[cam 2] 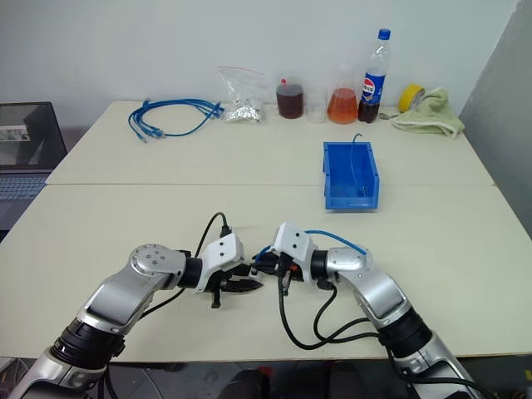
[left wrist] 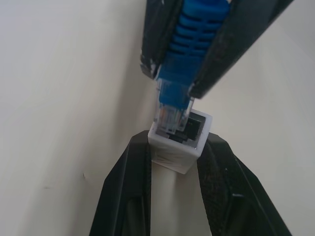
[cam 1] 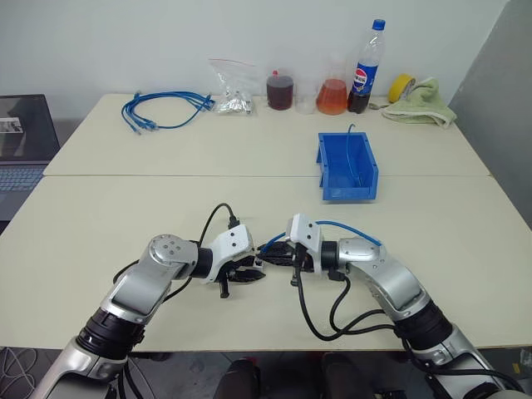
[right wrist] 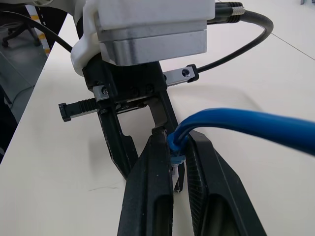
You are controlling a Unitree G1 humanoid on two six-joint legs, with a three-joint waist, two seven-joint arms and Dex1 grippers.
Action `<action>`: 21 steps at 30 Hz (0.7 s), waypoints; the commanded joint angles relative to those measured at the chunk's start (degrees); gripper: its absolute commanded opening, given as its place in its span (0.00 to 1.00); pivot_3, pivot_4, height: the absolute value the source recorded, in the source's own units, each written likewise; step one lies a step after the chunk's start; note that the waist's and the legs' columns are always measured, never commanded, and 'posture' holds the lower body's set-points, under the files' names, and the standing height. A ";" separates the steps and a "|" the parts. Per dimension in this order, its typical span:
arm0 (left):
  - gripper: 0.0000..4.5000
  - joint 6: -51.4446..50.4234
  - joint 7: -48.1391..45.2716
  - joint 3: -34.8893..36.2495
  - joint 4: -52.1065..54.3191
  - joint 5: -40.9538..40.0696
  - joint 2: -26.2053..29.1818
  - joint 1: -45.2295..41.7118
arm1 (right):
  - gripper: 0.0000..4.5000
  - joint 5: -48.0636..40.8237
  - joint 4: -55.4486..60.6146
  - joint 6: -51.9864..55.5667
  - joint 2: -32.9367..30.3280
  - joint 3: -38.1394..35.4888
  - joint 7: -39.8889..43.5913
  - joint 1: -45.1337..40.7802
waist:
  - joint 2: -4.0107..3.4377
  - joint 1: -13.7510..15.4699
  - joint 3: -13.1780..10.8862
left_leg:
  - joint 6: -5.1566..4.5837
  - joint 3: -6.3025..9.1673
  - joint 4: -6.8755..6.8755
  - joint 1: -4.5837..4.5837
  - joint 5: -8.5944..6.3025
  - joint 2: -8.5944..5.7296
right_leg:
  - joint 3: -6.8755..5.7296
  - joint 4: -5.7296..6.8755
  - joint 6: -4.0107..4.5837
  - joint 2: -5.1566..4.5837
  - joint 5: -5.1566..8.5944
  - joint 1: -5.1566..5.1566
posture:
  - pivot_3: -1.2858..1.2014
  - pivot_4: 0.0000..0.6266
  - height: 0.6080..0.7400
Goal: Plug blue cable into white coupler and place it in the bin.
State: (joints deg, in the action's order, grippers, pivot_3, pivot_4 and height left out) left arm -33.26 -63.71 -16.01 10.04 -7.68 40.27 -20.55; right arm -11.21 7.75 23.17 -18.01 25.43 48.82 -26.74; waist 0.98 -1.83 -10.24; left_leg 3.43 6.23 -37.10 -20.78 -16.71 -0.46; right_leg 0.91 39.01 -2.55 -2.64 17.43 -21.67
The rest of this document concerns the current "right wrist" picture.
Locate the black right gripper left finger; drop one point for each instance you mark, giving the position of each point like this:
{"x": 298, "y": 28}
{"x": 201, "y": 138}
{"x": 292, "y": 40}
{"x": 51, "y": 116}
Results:
{"x": 147, "y": 196}

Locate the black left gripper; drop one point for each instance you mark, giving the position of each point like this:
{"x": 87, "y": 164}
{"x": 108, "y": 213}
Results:
{"x": 133, "y": 78}

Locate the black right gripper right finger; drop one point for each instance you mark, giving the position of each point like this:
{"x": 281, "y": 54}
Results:
{"x": 216, "y": 201}

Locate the black office chair base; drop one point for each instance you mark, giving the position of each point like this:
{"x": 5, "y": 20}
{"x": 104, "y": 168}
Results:
{"x": 17, "y": 32}

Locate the white yellow striped post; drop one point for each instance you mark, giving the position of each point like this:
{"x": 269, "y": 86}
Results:
{"x": 43, "y": 37}

